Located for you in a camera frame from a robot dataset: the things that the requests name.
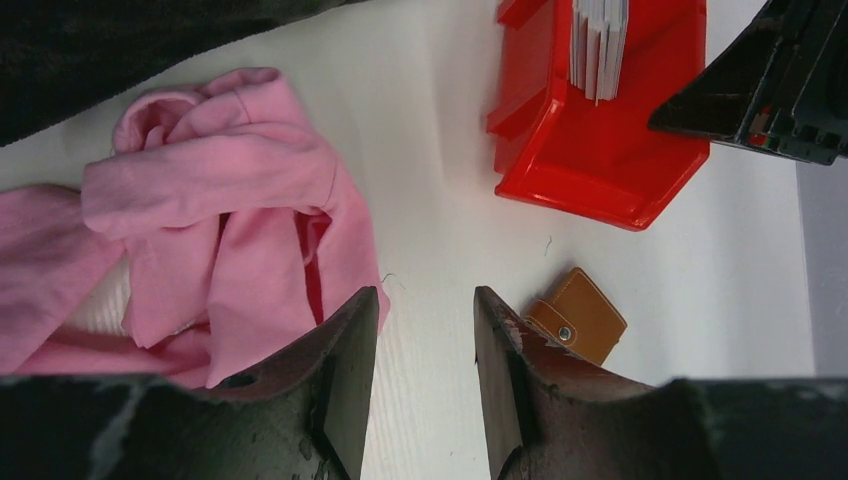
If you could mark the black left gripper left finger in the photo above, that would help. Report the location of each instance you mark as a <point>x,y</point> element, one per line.
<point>300,414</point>

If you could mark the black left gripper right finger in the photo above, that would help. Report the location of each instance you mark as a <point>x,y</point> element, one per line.
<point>549,414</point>

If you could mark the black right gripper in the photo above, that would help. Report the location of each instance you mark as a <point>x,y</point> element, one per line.
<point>780,88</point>

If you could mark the brown leather card holder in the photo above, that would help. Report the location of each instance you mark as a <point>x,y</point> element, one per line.
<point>576,315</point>

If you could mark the stack of cards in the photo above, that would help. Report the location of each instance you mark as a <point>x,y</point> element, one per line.
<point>598,37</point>

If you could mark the red plastic bin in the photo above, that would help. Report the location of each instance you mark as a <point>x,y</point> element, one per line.
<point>556,148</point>

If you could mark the pink cloth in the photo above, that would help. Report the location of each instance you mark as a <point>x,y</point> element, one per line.
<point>222,228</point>

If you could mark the black floral blanket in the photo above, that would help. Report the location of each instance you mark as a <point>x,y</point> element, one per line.
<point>59,58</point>

